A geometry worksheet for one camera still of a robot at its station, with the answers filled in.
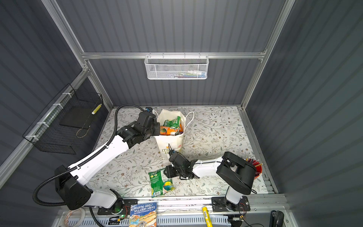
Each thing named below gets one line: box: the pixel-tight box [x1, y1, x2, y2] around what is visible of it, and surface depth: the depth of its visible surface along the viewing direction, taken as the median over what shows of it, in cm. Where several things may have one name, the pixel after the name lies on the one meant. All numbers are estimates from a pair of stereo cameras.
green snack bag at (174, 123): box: [163, 115, 182, 129], surface depth 88 cm
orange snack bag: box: [159, 124, 184, 136], surface depth 82 cm
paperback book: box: [129, 202, 158, 227], surface depth 70 cm
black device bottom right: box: [269, 209, 285, 227], surface depth 68 cm
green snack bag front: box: [148, 167, 176, 199], surface depth 80 cm
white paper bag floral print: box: [152, 109, 195, 160], surface depth 81 cm
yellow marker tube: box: [202, 206, 214, 227], surface depth 71 cm
